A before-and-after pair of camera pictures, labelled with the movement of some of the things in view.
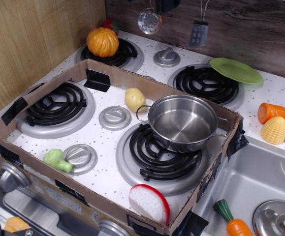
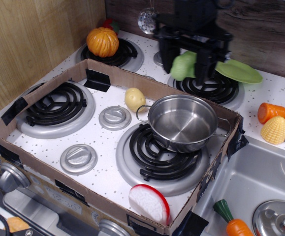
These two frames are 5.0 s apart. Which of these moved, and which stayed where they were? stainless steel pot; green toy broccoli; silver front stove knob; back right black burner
Moved: green toy broccoli
Stayed: silver front stove knob; stainless steel pot; back right black burner
